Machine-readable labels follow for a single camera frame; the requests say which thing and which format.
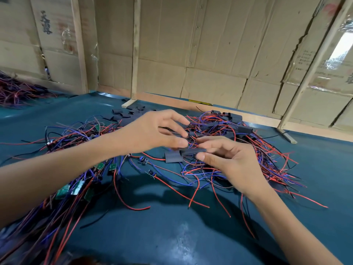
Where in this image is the person's left hand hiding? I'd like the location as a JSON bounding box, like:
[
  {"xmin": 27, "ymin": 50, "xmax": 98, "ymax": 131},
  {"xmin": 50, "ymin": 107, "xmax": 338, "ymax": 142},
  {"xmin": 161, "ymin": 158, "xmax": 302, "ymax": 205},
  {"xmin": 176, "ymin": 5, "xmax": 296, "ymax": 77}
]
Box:
[{"xmin": 117, "ymin": 109, "xmax": 192, "ymax": 156}]

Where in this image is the person's right hand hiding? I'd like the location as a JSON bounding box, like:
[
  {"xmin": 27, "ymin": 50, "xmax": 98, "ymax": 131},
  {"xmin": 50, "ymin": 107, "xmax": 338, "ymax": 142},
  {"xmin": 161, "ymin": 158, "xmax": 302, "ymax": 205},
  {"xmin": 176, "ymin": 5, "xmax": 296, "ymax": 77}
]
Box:
[{"xmin": 195, "ymin": 134, "xmax": 272, "ymax": 203}]

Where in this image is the pile of black sleeve pieces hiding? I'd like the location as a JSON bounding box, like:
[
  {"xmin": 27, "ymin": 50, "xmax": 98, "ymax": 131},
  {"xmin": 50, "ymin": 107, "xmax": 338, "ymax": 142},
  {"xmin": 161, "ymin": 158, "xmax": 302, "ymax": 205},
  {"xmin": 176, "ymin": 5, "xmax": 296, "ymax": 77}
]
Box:
[{"xmin": 102, "ymin": 105, "xmax": 155, "ymax": 126}]

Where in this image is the pile of sleeved wired boards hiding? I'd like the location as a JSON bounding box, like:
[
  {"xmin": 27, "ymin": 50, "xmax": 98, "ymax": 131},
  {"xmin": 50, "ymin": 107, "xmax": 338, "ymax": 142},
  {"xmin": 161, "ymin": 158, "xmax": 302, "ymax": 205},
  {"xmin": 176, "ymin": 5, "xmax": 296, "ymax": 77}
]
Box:
[{"xmin": 129, "ymin": 109, "xmax": 329, "ymax": 241}]

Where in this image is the pile of unsleeved wired boards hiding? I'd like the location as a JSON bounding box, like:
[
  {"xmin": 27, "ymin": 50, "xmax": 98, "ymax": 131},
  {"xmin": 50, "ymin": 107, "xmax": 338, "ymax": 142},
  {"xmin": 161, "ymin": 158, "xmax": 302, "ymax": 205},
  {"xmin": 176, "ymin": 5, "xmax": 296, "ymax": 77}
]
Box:
[{"xmin": 0, "ymin": 117, "xmax": 152, "ymax": 265}]

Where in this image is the wire pile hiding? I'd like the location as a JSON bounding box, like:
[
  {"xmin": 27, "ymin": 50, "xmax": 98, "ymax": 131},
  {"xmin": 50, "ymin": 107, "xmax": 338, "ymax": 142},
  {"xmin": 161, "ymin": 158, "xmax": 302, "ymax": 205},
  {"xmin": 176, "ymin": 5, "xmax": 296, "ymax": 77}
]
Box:
[{"xmin": 0, "ymin": 71, "xmax": 56, "ymax": 108}]

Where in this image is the person's left forearm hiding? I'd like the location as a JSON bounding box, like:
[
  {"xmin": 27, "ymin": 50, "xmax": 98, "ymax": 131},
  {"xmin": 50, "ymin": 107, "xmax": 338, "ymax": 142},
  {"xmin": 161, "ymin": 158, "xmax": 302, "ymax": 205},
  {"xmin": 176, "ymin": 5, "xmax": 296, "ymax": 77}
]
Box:
[{"xmin": 0, "ymin": 132, "xmax": 125, "ymax": 230}]

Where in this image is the person's right forearm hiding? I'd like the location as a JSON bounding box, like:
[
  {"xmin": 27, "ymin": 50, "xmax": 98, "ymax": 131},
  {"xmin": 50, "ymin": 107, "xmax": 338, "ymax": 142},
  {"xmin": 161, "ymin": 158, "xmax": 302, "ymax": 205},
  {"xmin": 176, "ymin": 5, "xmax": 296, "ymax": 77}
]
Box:
[{"xmin": 245, "ymin": 182, "xmax": 345, "ymax": 265}]

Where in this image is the wooden ledge board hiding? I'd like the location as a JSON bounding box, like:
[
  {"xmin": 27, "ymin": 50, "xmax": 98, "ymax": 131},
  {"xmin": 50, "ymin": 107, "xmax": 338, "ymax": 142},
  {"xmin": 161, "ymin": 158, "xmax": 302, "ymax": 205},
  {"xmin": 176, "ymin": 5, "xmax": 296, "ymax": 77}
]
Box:
[{"xmin": 98, "ymin": 84, "xmax": 353, "ymax": 142}]

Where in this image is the clear plastic sheet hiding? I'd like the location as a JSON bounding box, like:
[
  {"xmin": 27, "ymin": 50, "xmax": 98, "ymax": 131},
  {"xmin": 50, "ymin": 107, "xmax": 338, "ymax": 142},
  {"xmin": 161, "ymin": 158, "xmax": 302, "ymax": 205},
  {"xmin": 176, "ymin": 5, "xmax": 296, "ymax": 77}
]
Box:
[{"xmin": 322, "ymin": 14, "xmax": 353, "ymax": 94}]

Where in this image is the thin wooden post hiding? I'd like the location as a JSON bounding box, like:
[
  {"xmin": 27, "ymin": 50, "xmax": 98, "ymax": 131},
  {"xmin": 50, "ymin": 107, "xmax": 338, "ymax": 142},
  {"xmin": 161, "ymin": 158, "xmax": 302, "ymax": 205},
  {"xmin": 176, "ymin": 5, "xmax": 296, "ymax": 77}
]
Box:
[{"xmin": 121, "ymin": 0, "xmax": 142, "ymax": 109}]

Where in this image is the wide wooden post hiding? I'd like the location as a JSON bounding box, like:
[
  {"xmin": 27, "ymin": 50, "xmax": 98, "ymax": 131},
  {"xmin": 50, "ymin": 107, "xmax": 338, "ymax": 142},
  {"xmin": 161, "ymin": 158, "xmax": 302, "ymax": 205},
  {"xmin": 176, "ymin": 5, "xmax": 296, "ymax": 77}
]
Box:
[{"xmin": 69, "ymin": 0, "xmax": 90, "ymax": 95}]

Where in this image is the pale slanted wooden post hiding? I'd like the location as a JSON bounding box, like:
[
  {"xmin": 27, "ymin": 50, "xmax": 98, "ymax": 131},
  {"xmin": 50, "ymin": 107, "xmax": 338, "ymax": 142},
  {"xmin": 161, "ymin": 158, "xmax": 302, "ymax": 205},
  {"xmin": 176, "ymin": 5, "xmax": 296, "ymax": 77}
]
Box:
[{"xmin": 276, "ymin": 11, "xmax": 353, "ymax": 145}]

